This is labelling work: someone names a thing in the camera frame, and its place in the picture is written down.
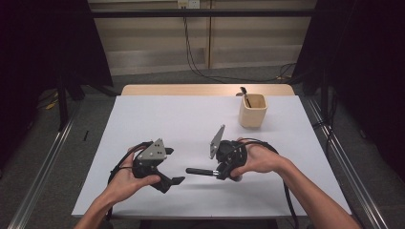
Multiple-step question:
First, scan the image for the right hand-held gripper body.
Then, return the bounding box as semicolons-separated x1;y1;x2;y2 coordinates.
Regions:
208;124;249;171

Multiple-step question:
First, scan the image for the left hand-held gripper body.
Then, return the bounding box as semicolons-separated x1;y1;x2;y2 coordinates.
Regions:
131;137;175;195

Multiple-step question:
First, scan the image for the beige square cup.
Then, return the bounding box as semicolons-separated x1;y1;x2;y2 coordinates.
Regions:
238;93;268;130

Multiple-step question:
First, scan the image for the thin black makeup brush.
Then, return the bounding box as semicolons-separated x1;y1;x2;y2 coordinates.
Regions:
240;86;253;109

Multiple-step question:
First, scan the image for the person's right hand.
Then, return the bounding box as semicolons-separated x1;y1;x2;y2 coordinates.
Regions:
229;136;289;179

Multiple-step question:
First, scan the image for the person's left hand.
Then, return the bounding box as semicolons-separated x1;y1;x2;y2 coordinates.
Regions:
106;144;162;205

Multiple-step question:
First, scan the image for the white table sheet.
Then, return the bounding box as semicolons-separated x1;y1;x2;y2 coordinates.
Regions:
71;94;352;219

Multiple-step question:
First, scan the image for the black metal stand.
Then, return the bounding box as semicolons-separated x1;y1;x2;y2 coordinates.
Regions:
319;70;330;122
56;73;70;132

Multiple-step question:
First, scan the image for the black horizontal bar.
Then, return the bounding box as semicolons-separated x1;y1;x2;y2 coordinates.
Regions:
90;9;317;19

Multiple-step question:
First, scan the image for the black curtain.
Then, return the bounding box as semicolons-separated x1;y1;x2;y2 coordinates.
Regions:
291;0;405;183
0;0;115;170

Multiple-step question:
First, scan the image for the left hand-held gripper cable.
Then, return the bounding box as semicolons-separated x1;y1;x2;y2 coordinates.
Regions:
107;140;155;221

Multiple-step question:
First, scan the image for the hand-held gripper cable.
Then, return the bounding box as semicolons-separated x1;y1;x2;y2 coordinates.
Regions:
107;140;155;221
237;136;301;229

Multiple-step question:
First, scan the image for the right hand-held gripper cable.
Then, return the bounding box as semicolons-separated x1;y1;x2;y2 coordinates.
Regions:
237;136;301;229

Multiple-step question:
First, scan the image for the black floor cable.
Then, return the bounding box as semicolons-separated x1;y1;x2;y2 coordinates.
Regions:
312;92;339;155

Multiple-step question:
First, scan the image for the black wall cable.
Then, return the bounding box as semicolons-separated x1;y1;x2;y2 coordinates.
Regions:
181;6;299;84

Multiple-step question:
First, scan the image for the aluminium floor rail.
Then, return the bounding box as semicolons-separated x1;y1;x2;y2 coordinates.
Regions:
306;96;391;229
7;111;79;229

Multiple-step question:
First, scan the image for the white wall socket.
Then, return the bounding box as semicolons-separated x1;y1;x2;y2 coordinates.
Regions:
177;0;201;10

